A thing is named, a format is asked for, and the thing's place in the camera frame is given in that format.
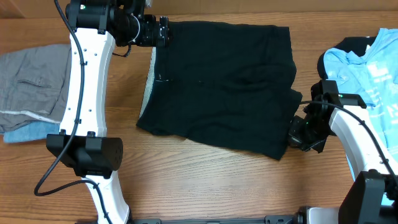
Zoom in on black shorts with mesh lining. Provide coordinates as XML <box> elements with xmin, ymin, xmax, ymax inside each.
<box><xmin>137</xmin><ymin>21</ymin><xmax>302</xmax><ymax>160</ymax></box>

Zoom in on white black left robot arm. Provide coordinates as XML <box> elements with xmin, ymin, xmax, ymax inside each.
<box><xmin>46</xmin><ymin>0</ymin><xmax>170</xmax><ymax>223</ymax></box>

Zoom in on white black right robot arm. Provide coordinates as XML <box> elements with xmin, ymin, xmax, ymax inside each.
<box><xmin>289</xmin><ymin>80</ymin><xmax>397</xmax><ymax>224</ymax></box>

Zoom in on light blue t-shirt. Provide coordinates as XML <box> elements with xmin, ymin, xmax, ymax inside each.
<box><xmin>318</xmin><ymin>27</ymin><xmax>398</xmax><ymax>206</ymax></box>

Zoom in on black garment under blue shirt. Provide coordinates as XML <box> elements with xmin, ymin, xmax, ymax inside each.
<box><xmin>317</xmin><ymin>36</ymin><xmax>376</xmax><ymax>80</ymax></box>

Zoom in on folded grey shorts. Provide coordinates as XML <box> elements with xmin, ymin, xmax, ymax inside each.
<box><xmin>1</xmin><ymin>44</ymin><xmax>72</xmax><ymax>133</ymax></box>

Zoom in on folded blue cloth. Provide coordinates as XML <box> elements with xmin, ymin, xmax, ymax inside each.
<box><xmin>3</xmin><ymin>121</ymin><xmax>60</xmax><ymax>143</ymax></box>

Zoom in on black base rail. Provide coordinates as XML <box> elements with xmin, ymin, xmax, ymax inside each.
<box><xmin>127</xmin><ymin>215</ymin><xmax>295</xmax><ymax>224</ymax></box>

